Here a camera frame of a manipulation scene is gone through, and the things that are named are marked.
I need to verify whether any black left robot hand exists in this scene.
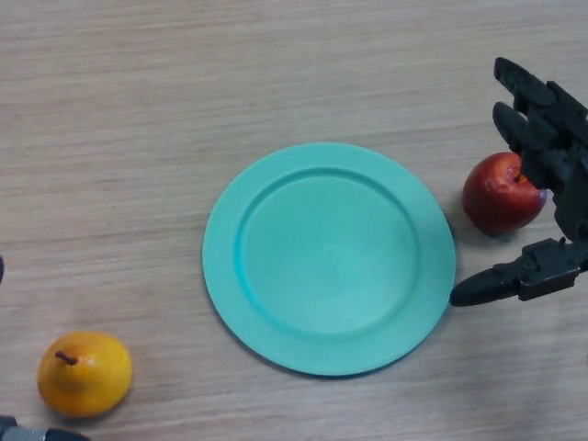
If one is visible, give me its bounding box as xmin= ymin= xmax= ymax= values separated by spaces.
xmin=0 ymin=254 xmax=88 ymax=441

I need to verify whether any red apple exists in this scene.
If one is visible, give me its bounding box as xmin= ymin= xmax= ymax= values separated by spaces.
xmin=461 ymin=152 xmax=548 ymax=237

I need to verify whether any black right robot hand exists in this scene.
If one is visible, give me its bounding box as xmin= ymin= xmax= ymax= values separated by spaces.
xmin=449 ymin=56 xmax=588 ymax=308

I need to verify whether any yellow pear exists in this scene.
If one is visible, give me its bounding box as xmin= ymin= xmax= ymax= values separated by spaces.
xmin=36 ymin=331 xmax=134 ymax=418

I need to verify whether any green round plate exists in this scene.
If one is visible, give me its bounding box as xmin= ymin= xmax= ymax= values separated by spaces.
xmin=201 ymin=142 xmax=457 ymax=378

